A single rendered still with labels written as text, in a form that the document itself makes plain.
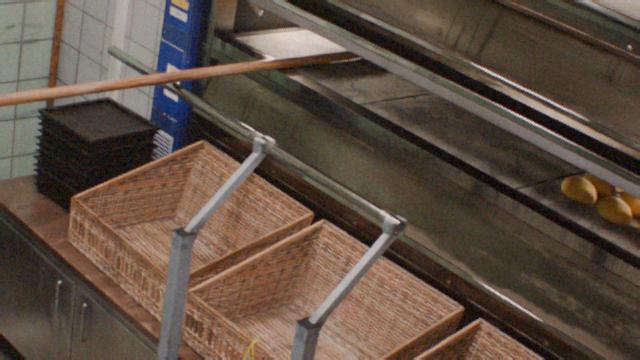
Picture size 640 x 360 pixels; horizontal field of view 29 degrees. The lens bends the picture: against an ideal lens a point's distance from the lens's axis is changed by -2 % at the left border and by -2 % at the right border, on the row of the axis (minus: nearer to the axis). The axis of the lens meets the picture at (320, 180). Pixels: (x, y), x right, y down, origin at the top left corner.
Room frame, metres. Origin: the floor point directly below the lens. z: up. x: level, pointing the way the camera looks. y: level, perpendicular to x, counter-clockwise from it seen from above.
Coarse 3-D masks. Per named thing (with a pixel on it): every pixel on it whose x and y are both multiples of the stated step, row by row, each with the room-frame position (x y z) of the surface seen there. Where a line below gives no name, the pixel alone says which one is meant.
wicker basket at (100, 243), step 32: (160, 160) 3.54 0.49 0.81; (192, 160) 3.63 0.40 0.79; (224, 160) 3.57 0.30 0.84; (96, 192) 3.38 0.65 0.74; (160, 192) 3.56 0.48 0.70; (192, 192) 3.60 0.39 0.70; (256, 192) 3.43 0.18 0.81; (96, 224) 3.23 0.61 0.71; (128, 224) 3.48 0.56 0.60; (160, 224) 3.55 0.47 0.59; (224, 224) 3.46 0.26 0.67; (256, 224) 3.38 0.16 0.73; (288, 224) 3.21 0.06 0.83; (96, 256) 3.22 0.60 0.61; (128, 256) 3.10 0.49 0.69; (160, 256) 3.34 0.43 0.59; (192, 256) 3.38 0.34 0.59; (224, 256) 3.06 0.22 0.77; (128, 288) 3.09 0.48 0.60; (160, 288) 2.99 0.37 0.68; (160, 320) 2.97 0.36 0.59
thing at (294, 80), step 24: (216, 48) 3.70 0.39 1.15; (240, 48) 3.63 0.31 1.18; (264, 72) 3.53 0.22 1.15; (288, 72) 3.49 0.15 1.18; (312, 96) 3.38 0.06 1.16; (336, 96) 3.36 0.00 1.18; (360, 120) 3.24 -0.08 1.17; (384, 120) 3.24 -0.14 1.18; (408, 144) 3.11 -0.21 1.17; (432, 144) 3.12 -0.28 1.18; (432, 168) 3.04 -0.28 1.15; (456, 168) 2.99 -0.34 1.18; (480, 192) 2.92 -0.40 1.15; (504, 192) 2.89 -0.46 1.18; (528, 216) 2.81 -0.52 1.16; (552, 216) 2.79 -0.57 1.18; (576, 240) 2.71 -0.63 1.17; (600, 240) 2.70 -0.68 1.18; (600, 264) 2.65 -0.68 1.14; (624, 264) 2.61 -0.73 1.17
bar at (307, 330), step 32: (128, 64) 3.38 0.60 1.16; (192, 96) 3.17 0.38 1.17; (256, 160) 2.94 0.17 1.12; (288, 160) 2.88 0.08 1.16; (224, 192) 2.88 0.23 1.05; (352, 192) 2.73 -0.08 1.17; (192, 224) 2.82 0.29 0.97; (384, 224) 2.62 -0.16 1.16; (352, 288) 2.55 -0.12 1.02; (320, 320) 2.49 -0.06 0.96; (160, 352) 2.80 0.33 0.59
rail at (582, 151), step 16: (272, 0) 3.33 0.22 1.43; (304, 16) 3.24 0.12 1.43; (320, 16) 3.22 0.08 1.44; (336, 32) 3.15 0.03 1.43; (352, 32) 3.13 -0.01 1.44; (368, 48) 3.06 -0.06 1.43; (384, 48) 3.03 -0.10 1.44; (400, 64) 2.98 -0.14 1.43; (416, 64) 2.96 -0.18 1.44; (432, 80) 2.90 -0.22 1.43; (448, 80) 2.88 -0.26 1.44; (464, 96) 2.83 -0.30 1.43; (480, 96) 2.80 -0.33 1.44; (496, 112) 2.76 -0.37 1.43; (512, 112) 2.73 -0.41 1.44; (528, 128) 2.69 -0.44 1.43; (544, 128) 2.66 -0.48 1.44; (560, 144) 2.62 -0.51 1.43; (576, 144) 2.60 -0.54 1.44; (592, 160) 2.56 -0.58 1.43; (608, 160) 2.54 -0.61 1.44; (624, 176) 2.49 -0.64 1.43
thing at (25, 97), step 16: (240, 64) 3.40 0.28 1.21; (256, 64) 3.44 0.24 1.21; (272, 64) 3.47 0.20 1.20; (288, 64) 3.52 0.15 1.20; (304, 64) 3.57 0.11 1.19; (112, 80) 3.10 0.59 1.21; (128, 80) 3.12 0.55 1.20; (144, 80) 3.16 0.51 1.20; (160, 80) 3.19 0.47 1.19; (176, 80) 3.23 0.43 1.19; (192, 80) 3.28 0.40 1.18; (0, 96) 2.85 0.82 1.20; (16, 96) 2.88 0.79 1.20; (32, 96) 2.91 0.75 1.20; (48, 96) 2.94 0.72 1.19; (64, 96) 2.98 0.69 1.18
